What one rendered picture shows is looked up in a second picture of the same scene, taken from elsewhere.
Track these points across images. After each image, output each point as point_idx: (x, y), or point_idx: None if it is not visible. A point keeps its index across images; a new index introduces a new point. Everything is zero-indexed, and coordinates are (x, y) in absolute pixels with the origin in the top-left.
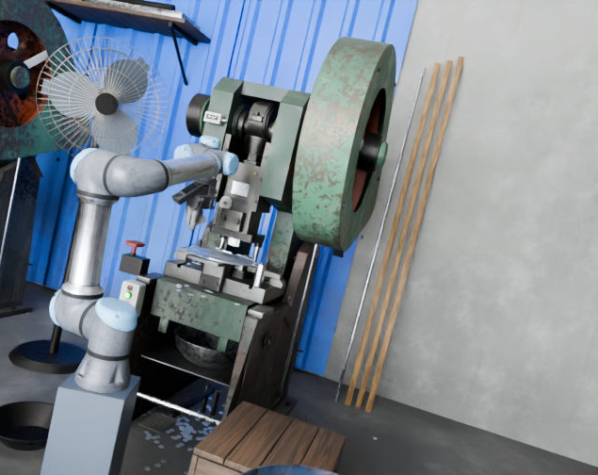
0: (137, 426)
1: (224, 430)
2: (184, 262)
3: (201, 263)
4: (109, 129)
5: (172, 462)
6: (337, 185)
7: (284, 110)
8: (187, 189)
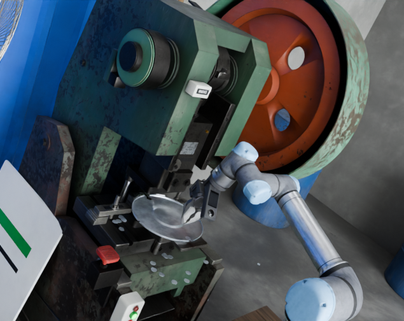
0: None
1: None
2: (117, 230)
3: (114, 216)
4: None
5: None
6: (322, 166)
7: (257, 72)
8: (213, 201)
